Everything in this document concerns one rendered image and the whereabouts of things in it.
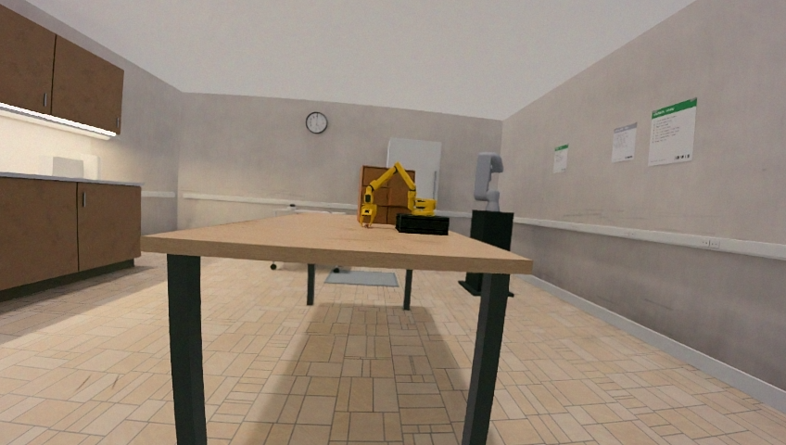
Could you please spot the brown chest of drawers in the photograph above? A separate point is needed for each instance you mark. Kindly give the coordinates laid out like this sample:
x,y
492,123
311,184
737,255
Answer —
x,y
360,192

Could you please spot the brown wooden drawer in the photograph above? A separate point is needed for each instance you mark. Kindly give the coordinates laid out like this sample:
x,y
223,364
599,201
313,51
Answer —
x,y
391,213
397,181
380,216
370,174
398,197
380,196

